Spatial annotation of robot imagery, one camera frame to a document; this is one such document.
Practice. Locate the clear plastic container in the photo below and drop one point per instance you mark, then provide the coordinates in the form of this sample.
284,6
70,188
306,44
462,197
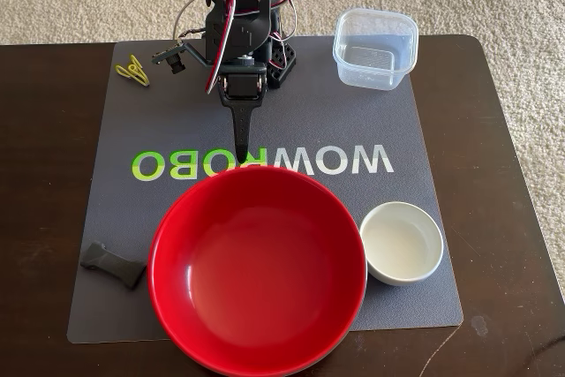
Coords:
375,52

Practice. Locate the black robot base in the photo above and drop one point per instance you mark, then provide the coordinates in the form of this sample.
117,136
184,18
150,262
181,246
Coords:
282,65

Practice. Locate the yellow clip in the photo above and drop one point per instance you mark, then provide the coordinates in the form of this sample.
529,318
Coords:
134,71

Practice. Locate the small white bowl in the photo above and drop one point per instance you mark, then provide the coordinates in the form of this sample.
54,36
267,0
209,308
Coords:
399,244

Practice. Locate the dark camera mount bracket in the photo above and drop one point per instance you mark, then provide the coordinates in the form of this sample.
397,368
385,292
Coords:
198,55

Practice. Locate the grey WOWROBO mat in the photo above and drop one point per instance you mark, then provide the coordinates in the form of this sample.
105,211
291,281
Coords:
353,130

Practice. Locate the red bowl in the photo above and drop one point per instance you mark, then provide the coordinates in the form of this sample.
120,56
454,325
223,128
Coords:
265,284

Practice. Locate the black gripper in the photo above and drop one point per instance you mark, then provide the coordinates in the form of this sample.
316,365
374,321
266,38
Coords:
243,86

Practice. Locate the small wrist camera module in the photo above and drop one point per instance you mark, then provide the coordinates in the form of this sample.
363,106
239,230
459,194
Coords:
170,59

